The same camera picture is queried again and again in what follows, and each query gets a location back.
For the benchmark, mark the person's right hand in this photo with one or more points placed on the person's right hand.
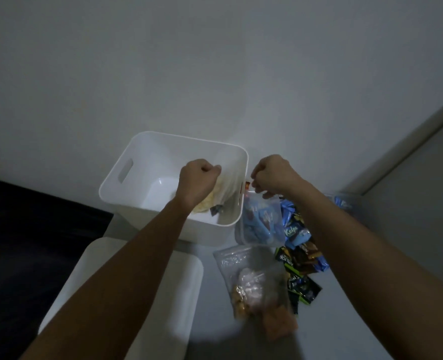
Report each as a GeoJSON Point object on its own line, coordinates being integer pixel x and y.
{"type": "Point", "coordinates": [278, 176]}

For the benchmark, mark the person's left hand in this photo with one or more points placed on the person's left hand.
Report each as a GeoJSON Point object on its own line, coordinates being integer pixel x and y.
{"type": "Point", "coordinates": [197, 183]}

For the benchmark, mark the bag of yellow chips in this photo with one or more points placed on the bag of yellow chips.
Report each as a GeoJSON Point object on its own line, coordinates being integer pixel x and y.
{"type": "Point", "coordinates": [217, 194]}

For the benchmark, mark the white plastic storage bin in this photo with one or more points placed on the white plastic storage bin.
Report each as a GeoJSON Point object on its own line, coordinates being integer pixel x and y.
{"type": "Point", "coordinates": [154, 161]}

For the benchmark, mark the pile of candies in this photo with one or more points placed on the pile of candies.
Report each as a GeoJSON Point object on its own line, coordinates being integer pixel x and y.
{"type": "Point", "coordinates": [300, 239]}

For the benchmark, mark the white bin lid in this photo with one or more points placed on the white bin lid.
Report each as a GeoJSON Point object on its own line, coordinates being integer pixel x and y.
{"type": "Point", "coordinates": [176, 288]}

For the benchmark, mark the bag of dark cookies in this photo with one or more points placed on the bag of dark cookies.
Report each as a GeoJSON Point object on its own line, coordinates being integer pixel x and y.
{"type": "Point", "coordinates": [244, 284]}

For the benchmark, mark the green black snack packets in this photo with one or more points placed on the green black snack packets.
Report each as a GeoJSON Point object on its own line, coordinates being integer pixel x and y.
{"type": "Point", "coordinates": [304, 290]}

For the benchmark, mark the person's right forearm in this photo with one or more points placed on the person's right forearm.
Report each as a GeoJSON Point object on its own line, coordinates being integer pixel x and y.
{"type": "Point", "coordinates": [386, 281]}

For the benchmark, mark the person's left forearm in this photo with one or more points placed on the person's left forearm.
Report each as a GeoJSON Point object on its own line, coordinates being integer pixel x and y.
{"type": "Point", "coordinates": [112, 288]}

